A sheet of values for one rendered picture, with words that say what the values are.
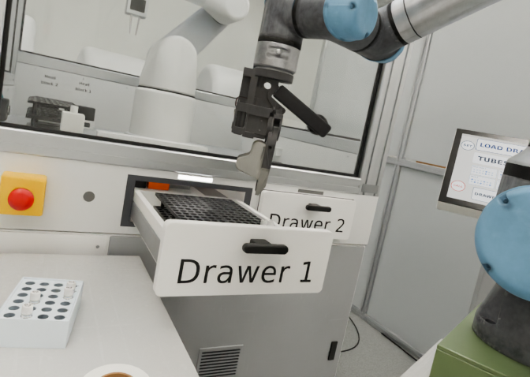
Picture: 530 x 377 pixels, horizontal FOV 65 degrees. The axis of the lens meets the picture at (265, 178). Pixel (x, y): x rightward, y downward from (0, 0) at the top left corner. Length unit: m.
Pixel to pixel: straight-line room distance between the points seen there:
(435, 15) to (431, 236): 1.87
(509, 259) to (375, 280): 2.29
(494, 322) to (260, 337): 0.67
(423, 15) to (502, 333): 0.47
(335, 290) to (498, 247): 0.81
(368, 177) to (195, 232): 0.69
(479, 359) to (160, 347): 0.41
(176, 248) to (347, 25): 0.40
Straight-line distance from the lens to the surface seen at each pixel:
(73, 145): 0.89
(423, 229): 2.51
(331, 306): 1.26
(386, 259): 2.68
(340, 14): 0.64
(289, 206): 1.04
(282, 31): 0.71
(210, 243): 0.62
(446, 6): 0.72
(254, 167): 0.71
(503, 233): 0.48
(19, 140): 0.89
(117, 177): 0.90
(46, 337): 0.61
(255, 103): 0.72
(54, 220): 0.92
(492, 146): 1.52
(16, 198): 0.83
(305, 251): 0.70
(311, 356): 1.31
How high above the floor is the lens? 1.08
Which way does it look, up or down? 7 degrees down
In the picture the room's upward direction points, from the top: 11 degrees clockwise
